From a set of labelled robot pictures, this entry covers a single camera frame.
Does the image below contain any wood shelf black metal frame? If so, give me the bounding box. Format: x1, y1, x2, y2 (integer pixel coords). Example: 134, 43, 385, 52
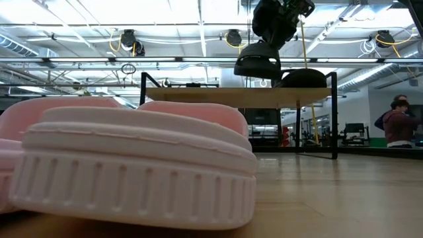
139, 71, 339, 161

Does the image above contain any person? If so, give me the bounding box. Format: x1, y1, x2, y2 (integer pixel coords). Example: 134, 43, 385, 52
373, 94, 418, 132
382, 99, 423, 149

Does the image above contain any long overhead light strip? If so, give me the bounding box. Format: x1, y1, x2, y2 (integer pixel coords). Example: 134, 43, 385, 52
0, 56, 423, 65

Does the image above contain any red floor object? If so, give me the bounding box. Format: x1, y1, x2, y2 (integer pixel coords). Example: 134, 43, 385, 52
281, 126, 291, 147

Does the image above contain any black ceiling cable reel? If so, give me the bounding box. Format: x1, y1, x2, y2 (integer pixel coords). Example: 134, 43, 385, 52
376, 29, 397, 49
225, 28, 243, 48
120, 28, 146, 57

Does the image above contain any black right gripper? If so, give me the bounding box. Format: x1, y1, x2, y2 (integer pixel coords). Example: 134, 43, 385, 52
251, 0, 300, 51

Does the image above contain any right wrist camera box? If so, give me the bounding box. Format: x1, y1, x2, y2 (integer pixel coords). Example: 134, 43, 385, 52
282, 0, 316, 19

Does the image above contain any black aluminium table frame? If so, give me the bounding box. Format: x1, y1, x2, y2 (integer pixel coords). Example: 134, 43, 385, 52
252, 145, 423, 161

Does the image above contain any long yellow hanging cable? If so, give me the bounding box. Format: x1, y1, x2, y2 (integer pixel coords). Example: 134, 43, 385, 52
298, 15, 321, 145

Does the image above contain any black cart with monitor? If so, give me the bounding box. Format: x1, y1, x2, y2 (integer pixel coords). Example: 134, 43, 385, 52
341, 122, 371, 147

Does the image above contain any pale pink foam slide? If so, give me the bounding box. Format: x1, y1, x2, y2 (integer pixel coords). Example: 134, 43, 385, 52
0, 96, 250, 214
8, 105, 259, 231

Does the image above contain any black ribbed strap slide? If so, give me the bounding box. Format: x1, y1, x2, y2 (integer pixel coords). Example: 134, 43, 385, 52
233, 40, 283, 81
280, 67, 328, 89

